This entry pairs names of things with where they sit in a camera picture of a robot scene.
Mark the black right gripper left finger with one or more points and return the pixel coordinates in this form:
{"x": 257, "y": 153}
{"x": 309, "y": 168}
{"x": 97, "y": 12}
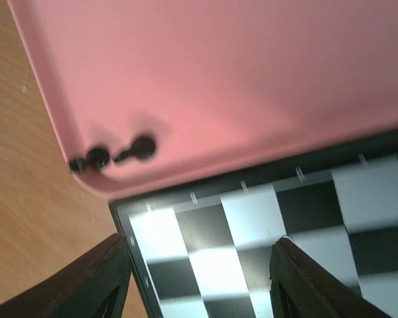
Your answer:
{"x": 94, "y": 285}

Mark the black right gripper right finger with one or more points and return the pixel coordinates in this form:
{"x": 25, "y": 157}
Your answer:
{"x": 300, "y": 287}

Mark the black rook piece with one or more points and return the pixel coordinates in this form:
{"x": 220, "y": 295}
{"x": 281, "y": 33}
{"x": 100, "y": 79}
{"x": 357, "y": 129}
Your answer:
{"x": 96, "y": 159}

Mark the black knight piece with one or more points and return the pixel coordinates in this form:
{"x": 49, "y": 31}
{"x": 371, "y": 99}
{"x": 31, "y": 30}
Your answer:
{"x": 142, "y": 148}

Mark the black and white chessboard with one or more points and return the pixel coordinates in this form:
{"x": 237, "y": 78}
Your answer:
{"x": 203, "y": 249}

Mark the pink plastic tray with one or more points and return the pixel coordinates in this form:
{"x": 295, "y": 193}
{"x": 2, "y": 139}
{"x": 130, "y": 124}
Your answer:
{"x": 221, "y": 85}

